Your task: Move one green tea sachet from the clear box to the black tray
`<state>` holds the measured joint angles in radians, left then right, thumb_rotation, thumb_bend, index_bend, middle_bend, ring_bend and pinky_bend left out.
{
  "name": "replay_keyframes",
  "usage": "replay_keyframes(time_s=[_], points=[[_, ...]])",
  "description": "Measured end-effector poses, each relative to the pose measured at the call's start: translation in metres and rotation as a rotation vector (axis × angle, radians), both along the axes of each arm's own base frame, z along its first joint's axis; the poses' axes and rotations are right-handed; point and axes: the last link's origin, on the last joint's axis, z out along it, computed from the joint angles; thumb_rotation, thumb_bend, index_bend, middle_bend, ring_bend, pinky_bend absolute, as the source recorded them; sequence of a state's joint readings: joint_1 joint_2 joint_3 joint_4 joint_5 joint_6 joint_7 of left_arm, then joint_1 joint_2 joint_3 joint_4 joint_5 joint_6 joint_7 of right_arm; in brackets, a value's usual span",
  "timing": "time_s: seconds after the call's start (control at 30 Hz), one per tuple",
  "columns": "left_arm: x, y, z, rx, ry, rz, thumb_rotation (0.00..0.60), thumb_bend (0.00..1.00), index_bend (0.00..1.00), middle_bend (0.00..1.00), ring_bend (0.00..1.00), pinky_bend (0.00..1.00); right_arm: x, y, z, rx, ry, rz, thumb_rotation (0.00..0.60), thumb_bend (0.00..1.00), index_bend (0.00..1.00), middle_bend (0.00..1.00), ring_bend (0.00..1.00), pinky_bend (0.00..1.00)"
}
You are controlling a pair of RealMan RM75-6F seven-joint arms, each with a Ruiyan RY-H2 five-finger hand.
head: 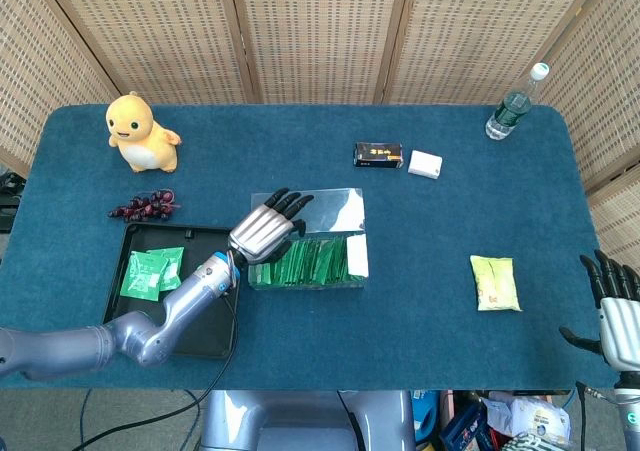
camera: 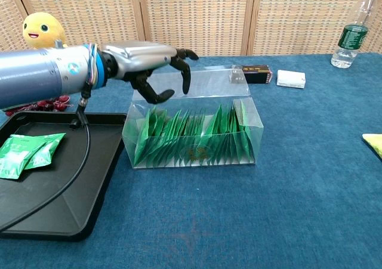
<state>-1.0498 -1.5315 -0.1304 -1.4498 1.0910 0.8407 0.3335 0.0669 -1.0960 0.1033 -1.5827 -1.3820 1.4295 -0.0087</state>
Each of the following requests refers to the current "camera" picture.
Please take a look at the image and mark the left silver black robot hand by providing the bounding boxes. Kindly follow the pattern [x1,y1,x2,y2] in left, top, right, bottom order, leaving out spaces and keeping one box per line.
[101,42,200,104]

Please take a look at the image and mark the transparent plastic box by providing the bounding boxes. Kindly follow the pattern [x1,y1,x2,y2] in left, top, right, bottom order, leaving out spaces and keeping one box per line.
[122,67,264,171]

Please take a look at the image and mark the green tea packets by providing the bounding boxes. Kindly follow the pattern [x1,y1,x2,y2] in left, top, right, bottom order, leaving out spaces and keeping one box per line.
[133,101,253,166]

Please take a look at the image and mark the black carton box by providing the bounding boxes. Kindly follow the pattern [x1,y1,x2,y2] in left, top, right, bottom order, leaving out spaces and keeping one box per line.
[229,64,273,85]

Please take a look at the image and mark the green plastic pouch packet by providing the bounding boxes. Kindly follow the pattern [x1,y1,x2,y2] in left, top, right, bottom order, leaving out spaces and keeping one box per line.
[23,132,67,171]

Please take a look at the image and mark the small white box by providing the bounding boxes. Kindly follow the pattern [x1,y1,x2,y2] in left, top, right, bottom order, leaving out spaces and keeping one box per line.
[276,69,307,89]

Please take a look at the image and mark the large green tea sachet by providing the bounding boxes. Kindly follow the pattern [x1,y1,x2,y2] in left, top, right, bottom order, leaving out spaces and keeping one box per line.
[0,134,47,180]

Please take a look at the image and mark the black plastic tray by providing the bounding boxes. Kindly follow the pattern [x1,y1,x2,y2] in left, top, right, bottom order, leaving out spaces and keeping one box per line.
[0,111,129,242]

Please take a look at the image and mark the yellow object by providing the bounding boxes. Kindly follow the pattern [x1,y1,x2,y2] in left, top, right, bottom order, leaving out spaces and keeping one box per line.
[362,133,382,162]

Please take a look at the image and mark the woven wooden folding screen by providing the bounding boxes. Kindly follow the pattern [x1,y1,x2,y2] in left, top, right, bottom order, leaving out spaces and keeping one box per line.
[0,0,382,64]

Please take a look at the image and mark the dark red grape bunch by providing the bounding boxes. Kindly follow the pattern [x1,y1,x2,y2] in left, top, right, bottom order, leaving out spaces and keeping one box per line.
[5,94,72,116]

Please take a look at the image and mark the yellow plush dinosaur toy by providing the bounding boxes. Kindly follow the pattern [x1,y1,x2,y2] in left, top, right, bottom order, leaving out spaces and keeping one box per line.
[22,11,69,50]

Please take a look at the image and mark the clear green-label water bottle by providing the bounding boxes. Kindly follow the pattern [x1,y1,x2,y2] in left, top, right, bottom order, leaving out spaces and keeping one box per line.
[330,0,382,69]

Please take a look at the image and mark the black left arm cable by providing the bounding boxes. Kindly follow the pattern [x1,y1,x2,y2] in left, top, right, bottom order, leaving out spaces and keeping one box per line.
[0,92,92,233]

